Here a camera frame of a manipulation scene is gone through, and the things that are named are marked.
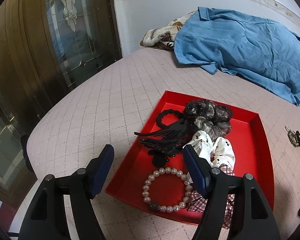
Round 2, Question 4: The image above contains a pearl bead bracelet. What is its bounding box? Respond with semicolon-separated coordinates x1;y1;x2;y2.
142;166;193;214

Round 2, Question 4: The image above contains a white patterned scrunchie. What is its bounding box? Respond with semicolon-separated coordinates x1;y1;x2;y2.
186;131;236;171

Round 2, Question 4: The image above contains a pink plaid scrunchie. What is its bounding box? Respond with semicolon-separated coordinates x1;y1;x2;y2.
186;163;236;230

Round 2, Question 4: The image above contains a black claw hair clip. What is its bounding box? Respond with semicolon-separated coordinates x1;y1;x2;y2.
134;119;188;168

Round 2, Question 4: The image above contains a black sheer polka-dot scrunchie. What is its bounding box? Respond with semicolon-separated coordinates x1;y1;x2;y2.
183;100;233;142

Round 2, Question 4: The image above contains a black hair tie ring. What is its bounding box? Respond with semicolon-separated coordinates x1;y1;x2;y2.
155;109;186;131

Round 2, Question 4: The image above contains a red shallow tray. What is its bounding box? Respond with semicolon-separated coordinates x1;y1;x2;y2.
106;91;275;212

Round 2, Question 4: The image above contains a pink quilted bedspread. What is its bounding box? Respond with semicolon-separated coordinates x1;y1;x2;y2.
27;48;300;239

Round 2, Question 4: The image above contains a small dark rhinestone clip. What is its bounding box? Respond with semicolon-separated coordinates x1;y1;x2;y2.
285;126;300;147

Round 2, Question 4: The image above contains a blue shirt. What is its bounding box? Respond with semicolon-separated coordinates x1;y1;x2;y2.
174;7;300;106

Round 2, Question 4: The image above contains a floral patterned cloth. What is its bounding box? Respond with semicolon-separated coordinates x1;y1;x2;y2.
140;11;194;51

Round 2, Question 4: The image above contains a wooden glass-panel door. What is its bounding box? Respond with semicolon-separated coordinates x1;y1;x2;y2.
0;0;122;209

